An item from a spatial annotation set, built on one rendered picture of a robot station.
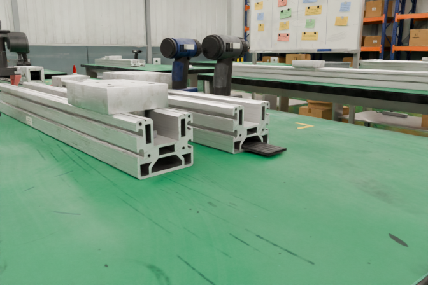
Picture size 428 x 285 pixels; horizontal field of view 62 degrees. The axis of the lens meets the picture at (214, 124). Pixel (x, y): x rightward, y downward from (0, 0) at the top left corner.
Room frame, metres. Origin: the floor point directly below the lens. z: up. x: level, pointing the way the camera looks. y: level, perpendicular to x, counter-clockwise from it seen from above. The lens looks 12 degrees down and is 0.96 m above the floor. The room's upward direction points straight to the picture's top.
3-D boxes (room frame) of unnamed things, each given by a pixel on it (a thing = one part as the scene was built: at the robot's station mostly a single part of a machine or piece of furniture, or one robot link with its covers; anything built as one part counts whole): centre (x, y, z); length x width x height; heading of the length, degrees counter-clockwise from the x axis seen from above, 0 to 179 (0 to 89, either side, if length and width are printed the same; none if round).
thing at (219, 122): (0.93, 0.20, 0.82); 0.80 x 0.10 x 0.09; 43
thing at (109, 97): (0.62, 0.17, 0.87); 0.16 x 0.11 x 0.07; 43
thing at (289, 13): (3.95, -0.91, 0.97); 1.50 x 0.50 x 1.95; 36
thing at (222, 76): (0.95, -0.04, 0.89); 0.20 x 0.08 x 0.22; 146
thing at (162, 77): (0.93, 0.20, 0.87); 0.16 x 0.11 x 0.07; 43
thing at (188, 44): (1.13, 0.08, 0.89); 0.20 x 0.08 x 0.22; 146
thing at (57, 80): (1.25, 0.51, 0.83); 0.12 x 0.09 x 0.10; 133
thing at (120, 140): (0.80, 0.34, 0.82); 0.80 x 0.10 x 0.09; 43
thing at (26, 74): (2.04, 1.04, 0.83); 0.11 x 0.10 x 0.10; 136
